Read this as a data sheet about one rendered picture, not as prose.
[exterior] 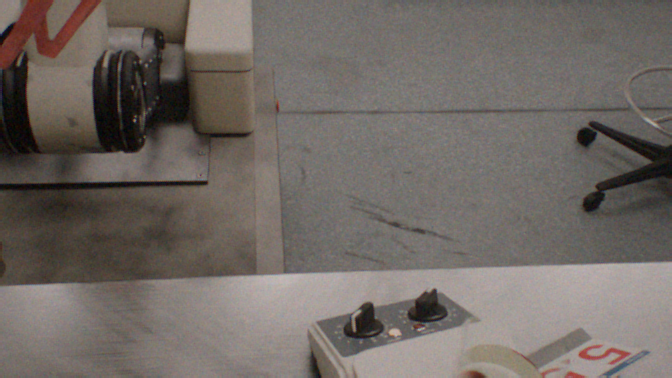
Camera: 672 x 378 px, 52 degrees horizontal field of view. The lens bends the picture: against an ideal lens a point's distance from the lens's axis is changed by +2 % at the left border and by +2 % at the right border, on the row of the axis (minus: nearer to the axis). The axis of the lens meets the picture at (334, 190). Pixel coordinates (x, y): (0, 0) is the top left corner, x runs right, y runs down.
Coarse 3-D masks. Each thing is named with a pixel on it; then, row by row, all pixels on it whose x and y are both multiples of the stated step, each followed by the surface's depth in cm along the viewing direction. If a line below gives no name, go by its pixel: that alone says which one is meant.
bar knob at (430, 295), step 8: (432, 288) 56; (424, 296) 54; (432, 296) 55; (416, 304) 54; (424, 304) 53; (432, 304) 55; (440, 304) 56; (408, 312) 55; (416, 312) 54; (424, 312) 54; (432, 312) 54; (440, 312) 54; (416, 320) 54; (424, 320) 54; (432, 320) 54
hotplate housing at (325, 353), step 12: (312, 324) 56; (312, 336) 55; (324, 336) 53; (312, 348) 56; (324, 348) 52; (324, 360) 52; (336, 360) 50; (348, 360) 49; (324, 372) 53; (336, 372) 49; (348, 372) 48
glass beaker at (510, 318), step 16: (480, 304) 41; (496, 304) 41; (512, 304) 42; (528, 304) 41; (464, 320) 40; (480, 320) 42; (496, 320) 42; (512, 320) 42; (528, 320) 42; (544, 320) 41; (464, 336) 41; (480, 336) 43; (496, 336) 44; (512, 336) 43; (528, 336) 42; (544, 336) 41; (560, 336) 40; (464, 352) 39; (528, 352) 43; (544, 352) 42; (560, 352) 40; (464, 368) 39; (480, 368) 37; (544, 368) 42; (560, 368) 39
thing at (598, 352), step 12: (588, 348) 58; (600, 348) 58; (612, 348) 57; (624, 348) 56; (576, 360) 57; (588, 360) 56; (600, 360) 56; (612, 360) 55; (624, 360) 54; (576, 372) 55; (588, 372) 54; (600, 372) 54
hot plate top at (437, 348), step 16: (432, 336) 49; (448, 336) 49; (368, 352) 47; (384, 352) 47; (400, 352) 47; (416, 352) 48; (432, 352) 48; (448, 352) 48; (352, 368) 47; (368, 368) 46; (384, 368) 46; (400, 368) 46; (416, 368) 47; (432, 368) 47; (448, 368) 47
